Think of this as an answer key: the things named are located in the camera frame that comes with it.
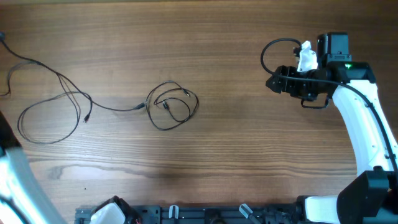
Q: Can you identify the black right camera cable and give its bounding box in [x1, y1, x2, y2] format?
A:
[260, 37, 398, 175]

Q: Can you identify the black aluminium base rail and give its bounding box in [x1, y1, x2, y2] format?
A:
[73, 195, 304, 224]

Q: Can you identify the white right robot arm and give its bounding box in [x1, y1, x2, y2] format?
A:
[266, 32, 397, 223]

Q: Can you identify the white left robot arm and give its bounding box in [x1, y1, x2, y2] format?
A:
[1, 115, 65, 223]

